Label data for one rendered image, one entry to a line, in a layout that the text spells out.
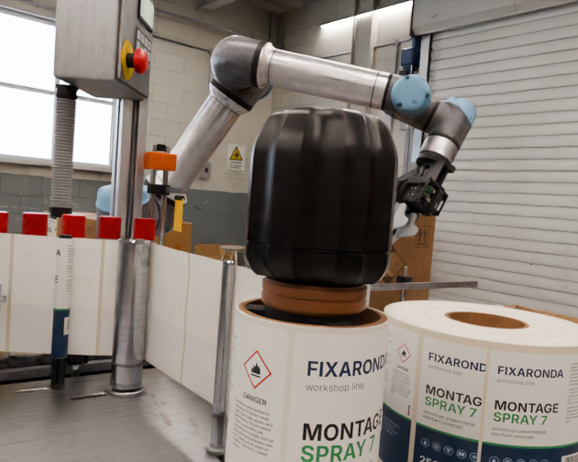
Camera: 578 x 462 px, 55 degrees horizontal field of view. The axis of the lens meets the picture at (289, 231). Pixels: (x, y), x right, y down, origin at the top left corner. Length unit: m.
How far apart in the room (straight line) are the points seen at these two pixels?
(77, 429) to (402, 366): 0.33
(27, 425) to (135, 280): 0.19
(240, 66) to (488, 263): 4.44
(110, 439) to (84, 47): 0.56
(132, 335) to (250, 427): 0.41
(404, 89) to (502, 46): 4.55
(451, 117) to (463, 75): 4.53
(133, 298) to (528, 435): 0.44
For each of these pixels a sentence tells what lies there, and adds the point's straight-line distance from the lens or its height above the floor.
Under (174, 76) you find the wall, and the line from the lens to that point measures 7.18.
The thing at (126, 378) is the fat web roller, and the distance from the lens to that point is 0.71.
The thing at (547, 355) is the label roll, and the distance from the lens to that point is 0.51.
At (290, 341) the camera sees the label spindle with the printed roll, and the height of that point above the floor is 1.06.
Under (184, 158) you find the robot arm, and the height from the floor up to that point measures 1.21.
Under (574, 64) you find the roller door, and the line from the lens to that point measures 5.30.
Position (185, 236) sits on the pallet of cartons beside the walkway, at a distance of 4.61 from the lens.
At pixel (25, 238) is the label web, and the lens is 0.75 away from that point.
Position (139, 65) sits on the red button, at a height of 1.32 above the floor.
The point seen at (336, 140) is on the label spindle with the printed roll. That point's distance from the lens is 0.28.
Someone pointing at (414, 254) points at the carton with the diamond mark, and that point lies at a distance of 1.51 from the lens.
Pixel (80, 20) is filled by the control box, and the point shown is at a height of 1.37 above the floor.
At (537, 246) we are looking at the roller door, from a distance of 5.21.
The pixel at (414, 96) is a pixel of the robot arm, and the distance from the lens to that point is 1.13.
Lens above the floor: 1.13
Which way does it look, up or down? 3 degrees down
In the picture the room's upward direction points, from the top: 4 degrees clockwise
